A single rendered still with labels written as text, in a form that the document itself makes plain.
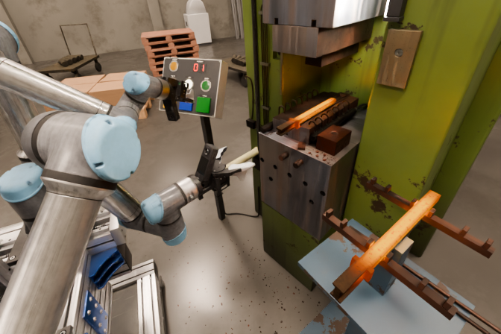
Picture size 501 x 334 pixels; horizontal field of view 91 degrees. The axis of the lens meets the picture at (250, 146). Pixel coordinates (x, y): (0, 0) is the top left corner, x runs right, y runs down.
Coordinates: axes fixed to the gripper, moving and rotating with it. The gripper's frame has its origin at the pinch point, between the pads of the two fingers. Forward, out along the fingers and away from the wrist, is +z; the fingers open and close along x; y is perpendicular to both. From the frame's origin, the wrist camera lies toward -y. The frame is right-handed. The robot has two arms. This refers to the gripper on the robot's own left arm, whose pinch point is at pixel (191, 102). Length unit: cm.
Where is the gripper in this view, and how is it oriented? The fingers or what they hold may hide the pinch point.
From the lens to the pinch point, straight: 116.7
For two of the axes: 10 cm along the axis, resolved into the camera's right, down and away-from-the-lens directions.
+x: -9.3, -1.6, 3.3
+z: 3.4, -0.4, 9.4
